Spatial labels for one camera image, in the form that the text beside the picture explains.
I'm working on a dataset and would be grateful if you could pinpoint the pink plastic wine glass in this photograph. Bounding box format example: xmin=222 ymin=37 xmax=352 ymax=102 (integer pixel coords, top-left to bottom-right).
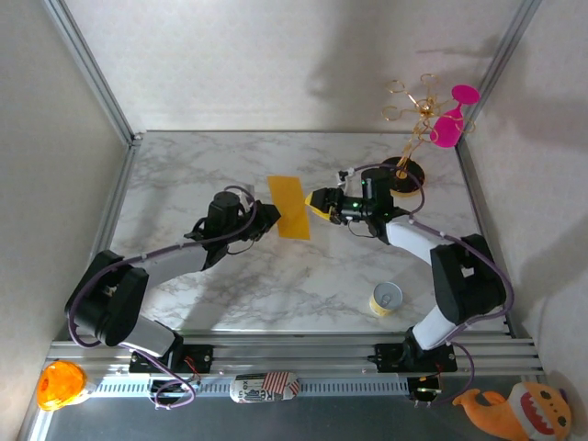
xmin=429 ymin=85 xmax=481 ymax=150

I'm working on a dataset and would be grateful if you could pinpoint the yellow tin can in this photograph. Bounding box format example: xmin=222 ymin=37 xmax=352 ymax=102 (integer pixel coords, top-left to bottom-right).
xmin=368 ymin=281 xmax=404 ymax=318

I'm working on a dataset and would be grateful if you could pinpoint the printed striped drink can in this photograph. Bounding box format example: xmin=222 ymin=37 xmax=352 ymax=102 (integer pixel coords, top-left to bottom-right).
xmin=229 ymin=370 xmax=301 ymax=404

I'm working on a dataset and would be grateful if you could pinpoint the black electronics board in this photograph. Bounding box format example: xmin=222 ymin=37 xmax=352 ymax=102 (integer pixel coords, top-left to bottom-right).
xmin=149 ymin=379 xmax=197 ymax=401
xmin=406 ymin=375 xmax=443 ymax=406

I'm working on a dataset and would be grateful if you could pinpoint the orange translucent plastic ball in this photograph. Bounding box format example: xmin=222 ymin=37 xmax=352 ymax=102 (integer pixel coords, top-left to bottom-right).
xmin=36 ymin=360 xmax=97 ymax=412

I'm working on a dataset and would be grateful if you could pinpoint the orange plush monster toy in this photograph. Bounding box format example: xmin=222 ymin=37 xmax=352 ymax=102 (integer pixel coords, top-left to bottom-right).
xmin=452 ymin=380 xmax=573 ymax=441

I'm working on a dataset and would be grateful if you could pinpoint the gold wire glass rack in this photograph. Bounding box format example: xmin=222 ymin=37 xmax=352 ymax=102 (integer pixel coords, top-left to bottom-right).
xmin=377 ymin=73 xmax=477 ymax=198

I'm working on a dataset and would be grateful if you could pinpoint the left gripper thin black wire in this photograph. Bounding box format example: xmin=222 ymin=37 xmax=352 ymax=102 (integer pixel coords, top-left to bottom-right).
xmin=227 ymin=238 xmax=258 ymax=256

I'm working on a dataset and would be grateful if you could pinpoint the gripper thin black wire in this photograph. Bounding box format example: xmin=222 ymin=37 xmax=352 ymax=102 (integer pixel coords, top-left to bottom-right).
xmin=348 ymin=220 xmax=376 ymax=239
xmin=227 ymin=238 xmax=258 ymax=256

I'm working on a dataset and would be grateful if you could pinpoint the right gripper thin black wire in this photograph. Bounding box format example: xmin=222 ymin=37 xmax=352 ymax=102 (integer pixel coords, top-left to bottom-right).
xmin=348 ymin=220 xmax=376 ymax=239

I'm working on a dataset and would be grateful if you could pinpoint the aluminium table side rail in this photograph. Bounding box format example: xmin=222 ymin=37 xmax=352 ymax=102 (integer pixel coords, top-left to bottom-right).
xmin=68 ymin=137 xmax=141 ymax=341
xmin=454 ymin=137 xmax=527 ymax=339

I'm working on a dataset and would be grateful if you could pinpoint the aluminium frame cross rail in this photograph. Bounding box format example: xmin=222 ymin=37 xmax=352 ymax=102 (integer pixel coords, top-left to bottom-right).
xmin=45 ymin=337 xmax=546 ymax=379

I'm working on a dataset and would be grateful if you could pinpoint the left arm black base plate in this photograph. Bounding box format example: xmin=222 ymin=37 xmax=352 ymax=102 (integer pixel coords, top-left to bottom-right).
xmin=128 ymin=344 xmax=215 ymax=374

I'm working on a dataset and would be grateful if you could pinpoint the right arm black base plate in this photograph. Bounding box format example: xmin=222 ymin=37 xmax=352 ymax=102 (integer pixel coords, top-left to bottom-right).
xmin=374 ymin=342 xmax=459 ymax=374

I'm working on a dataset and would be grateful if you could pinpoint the grey slotted cable duct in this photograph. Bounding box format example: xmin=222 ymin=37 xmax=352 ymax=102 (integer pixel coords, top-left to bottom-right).
xmin=89 ymin=375 xmax=414 ymax=399

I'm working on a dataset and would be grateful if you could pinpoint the aluminium frame post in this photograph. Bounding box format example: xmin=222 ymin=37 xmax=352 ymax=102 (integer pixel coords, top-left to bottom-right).
xmin=457 ymin=0 xmax=543 ymax=148
xmin=41 ymin=0 xmax=144 ymax=146

